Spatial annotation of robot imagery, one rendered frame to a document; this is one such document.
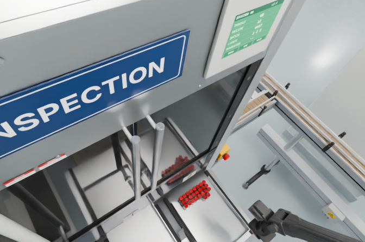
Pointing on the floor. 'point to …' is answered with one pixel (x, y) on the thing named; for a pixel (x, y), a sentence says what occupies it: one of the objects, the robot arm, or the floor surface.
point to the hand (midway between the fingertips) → (255, 232)
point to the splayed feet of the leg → (255, 177)
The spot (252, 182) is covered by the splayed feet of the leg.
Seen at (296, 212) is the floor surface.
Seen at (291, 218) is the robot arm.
